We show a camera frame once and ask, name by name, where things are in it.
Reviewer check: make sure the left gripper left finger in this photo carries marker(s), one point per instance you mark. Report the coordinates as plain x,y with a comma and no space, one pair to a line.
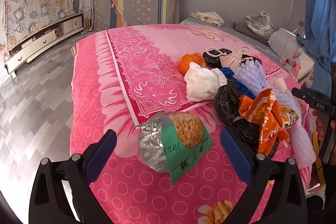
61,192

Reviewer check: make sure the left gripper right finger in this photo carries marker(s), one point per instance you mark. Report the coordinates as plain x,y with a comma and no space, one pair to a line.
286,202

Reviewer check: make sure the lavender knitted cloth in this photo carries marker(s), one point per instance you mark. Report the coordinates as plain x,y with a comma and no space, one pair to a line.
252,75

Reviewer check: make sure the orange snack wrapper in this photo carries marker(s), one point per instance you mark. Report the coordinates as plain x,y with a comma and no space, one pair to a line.
272,118

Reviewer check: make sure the black plastic bag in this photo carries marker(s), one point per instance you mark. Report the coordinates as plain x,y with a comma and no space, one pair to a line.
226,104

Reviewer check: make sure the blue cloth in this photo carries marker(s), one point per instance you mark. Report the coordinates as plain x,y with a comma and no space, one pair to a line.
229,74

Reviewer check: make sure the green noodle snack packet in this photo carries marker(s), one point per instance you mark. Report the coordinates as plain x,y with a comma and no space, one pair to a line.
173,143

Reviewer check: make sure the white plastic bag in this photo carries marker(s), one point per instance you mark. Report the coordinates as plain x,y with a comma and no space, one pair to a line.
202,84

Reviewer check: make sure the orange tangerine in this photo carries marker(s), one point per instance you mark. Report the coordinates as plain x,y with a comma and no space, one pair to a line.
187,59

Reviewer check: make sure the person's right hand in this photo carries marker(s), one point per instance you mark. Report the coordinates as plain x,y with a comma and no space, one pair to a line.
320,131

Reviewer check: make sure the yellow tape roll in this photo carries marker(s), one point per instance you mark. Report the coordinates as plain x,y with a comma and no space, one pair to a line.
318,171

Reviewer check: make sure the baby print pillow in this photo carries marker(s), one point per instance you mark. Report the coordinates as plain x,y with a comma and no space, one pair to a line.
298,64

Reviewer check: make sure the blue curtain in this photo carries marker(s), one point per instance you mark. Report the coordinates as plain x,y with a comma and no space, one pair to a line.
319,41

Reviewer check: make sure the grey cushion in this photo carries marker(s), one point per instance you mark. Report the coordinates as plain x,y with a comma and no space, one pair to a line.
284,43

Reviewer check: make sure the white tiger plush toy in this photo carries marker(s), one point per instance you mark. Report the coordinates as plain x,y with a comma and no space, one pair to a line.
260,24

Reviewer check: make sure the beige crumpled cloth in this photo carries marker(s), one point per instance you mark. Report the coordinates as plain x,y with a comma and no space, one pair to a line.
209,17

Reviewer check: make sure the pink floral blanket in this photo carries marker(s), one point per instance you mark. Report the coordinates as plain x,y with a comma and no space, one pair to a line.
121,78

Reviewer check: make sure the white TV cabinet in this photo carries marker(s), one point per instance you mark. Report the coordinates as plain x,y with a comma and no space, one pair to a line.
40,41

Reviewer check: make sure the cartoon print cover cloth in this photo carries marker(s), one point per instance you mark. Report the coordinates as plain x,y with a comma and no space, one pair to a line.
22,18

